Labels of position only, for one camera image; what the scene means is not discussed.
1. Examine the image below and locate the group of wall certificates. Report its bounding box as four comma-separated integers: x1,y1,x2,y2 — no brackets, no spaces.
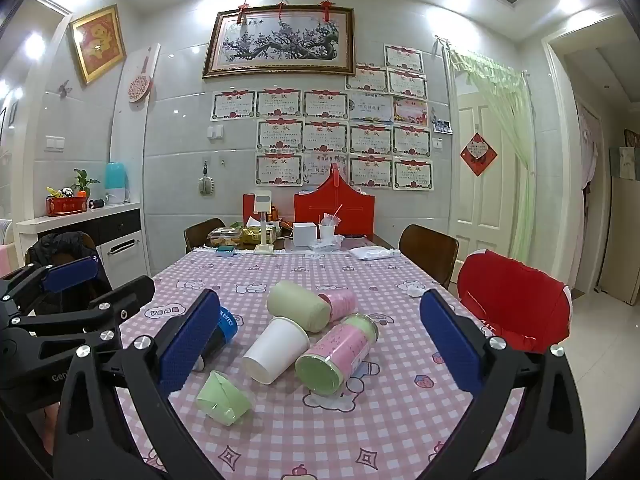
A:
209,43,434,192

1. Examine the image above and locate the tall pink and green cup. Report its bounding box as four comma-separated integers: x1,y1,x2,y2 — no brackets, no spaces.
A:
294,312,380,397

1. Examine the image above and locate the clear food container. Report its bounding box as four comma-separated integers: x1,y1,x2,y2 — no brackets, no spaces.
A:
209,227,243,251

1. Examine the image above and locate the white and black sideboard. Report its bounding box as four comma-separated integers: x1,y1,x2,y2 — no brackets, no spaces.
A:
16,202,148,281

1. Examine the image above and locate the white desk lamp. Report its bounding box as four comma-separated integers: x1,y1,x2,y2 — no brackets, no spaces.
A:
253,191,274,256

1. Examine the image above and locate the light green curtain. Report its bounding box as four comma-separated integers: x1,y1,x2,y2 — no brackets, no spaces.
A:
445,47,538,273

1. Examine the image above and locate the round red patterned wall fan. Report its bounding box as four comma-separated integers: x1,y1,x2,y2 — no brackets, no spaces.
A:
127,46,153,104

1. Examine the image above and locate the white plastic bag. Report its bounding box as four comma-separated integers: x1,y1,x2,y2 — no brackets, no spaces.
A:
348,246,396,262

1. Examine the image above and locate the brown wooden chair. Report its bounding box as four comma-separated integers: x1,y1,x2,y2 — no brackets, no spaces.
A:
398,224,460,291
183,218,227,255

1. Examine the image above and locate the white door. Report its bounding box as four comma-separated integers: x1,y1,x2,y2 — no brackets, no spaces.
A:
452,92,521,266

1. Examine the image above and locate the white refrigerator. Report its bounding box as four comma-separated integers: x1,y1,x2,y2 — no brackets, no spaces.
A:
607,146,640,306

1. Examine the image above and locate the white cup with straws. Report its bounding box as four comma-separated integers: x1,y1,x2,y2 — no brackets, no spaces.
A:
318,205,343,242

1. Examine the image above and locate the pink checkered tablecloth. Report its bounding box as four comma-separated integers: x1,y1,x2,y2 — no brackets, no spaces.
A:
117,247,531,480

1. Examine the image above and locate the blue and white humidifier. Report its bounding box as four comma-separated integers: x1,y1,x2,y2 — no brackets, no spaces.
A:
104,161,130,206

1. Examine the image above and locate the black jacket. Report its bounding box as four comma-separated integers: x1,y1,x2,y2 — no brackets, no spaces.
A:
25,231,113,316

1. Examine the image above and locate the red gift box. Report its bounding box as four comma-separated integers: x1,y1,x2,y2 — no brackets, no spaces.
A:
293,164,376,239

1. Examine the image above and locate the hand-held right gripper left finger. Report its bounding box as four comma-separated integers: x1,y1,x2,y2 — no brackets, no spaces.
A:
54,288,222,480

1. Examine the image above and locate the small white box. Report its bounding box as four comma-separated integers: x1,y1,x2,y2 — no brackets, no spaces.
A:
293,221,316,249

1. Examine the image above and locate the red chair cover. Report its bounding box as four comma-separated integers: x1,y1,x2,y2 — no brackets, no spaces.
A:
456,248,573,355

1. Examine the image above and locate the clear plastic wrap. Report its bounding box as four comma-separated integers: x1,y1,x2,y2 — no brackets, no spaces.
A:
310,237,343,259

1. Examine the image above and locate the framed plum blossom painting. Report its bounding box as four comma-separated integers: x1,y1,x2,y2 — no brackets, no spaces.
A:
201,6,356,79

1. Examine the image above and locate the dark cup with blue label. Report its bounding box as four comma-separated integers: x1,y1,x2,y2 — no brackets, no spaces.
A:
195,305,244,371

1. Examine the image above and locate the red diamond door decoration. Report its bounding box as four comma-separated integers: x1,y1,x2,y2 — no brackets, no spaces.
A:
460,132,499,177

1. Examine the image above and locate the gold framed red picture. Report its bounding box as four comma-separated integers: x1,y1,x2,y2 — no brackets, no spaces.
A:
68,4,127,86

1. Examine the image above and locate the small potted plant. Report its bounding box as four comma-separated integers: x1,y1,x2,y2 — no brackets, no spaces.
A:
72,168,101,198

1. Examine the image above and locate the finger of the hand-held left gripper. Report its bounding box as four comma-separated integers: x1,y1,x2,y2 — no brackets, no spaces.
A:
7,275,157,343
0,256,101,313

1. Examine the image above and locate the light green cup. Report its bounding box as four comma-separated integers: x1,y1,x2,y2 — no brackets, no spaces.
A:
266,280,332,334

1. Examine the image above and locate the small green ribbed cup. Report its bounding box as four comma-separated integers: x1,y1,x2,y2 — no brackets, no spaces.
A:
196,370,253,427

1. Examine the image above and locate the small pink cup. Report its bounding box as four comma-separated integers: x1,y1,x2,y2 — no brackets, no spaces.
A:
318,288,359,322

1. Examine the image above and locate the red planter bowl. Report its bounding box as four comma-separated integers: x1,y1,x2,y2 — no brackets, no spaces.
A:
46,195,87,217

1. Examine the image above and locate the white paper cup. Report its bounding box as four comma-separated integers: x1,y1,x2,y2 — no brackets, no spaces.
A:
242,316,311,384

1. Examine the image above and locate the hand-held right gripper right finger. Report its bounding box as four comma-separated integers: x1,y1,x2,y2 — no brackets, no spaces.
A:
419,288,587,480

